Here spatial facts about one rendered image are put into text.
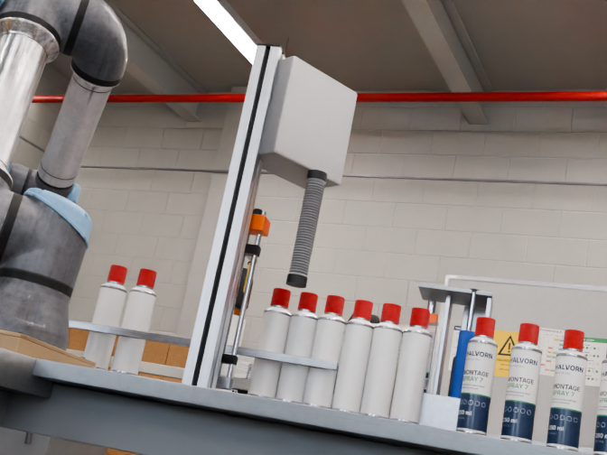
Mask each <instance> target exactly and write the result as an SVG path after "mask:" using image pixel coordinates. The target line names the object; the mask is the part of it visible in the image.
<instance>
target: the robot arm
mask: <svg viewBox="0 0 607 455"><path fill-rule="evenodd" d="M59 52H60V53H63V54H65V55H68V56H71V57H72V60H71V63H70V66H71V69H72V71H73V74H72V77H71V80H70V84H69V86H68V89H67V91H66V94H65V97H64V99H63V101H62V104H61V109H60V111H59V114H58V116H57V119H56V121H55V124H54V127H53V129H52V131H51V136H50V138H49V141H48V143H47V146H46V148H45V151H44V154H43V157H42V160H41V163H40V166H39V168H38V171H36V170H34V169H31V168H28V167H25V166H22V165H20V164H17V163H14V162H11V159H12V157H13V154H14V149H15V147H16V145H17V142H18V139H19V136H20V133H21V131H22V129H23V124H24V121H25V118H26V117H27V114H28V111H29V108H30V105H31V103H32V101H33V96H34V93H35V90H36V89H37V86H38V83H39V80H40V77H41V75H42V71H43V68H44V65H45V63H49V62H51V61H53V60H55V59H56V58H57V56H58V54H59ZM126 62H127V46H126V36H125V32H124V29H123V26H122V24H121V22H120V21H119V19H118V17H117V15H116V13H115V12H114V10H113V9H112V8H111V7H110V6H109V5H108V4H107V3H106V2H104V1H103V0H0V330H6V331H12V332H16V333H18V332H22V333H24V335H26V336H29V337H31V338H34V339H38V340H39V341H42V342H44V343H47V344H49V345H52V346H54V347H56V348H60V349H62V350H65V351H66V350H67V346H68V344H69V303H70V297H71V295H72V292H73V289H74V286H75V283H76V280H77V277H78V274H79V270H80V267H81V263H82V260H83V257H84V255H85V252H86V249H88V247H89V236H90V233H91V229H92V221H91V218H90V216H89V214H88V213H87V212H86V211H85V210H84V209H82V208H81V207H80V206H78V205H77V202H78V199H79V194H80V186H79V185H78V184H76V183H75V182H74V181H75V180H76V177H77V175H78V172H79V168H80V166H81V164H82V162H83V159H84V157H85V154H86V152H87V150H88V148H89V144H90V141H91V139H92V136H93V135H94V132H95V130H96V127H97V125H98V121H99V119H100V117H101V114H102V112H103V109H104V107H105V104H106V103H107V99H108V96H109V94H110V91H111V89H112V88H114V87H116V86H118V85H119V84H120V82H121V79H122V78H123V75H124V73H125V69H126Z"/></svg>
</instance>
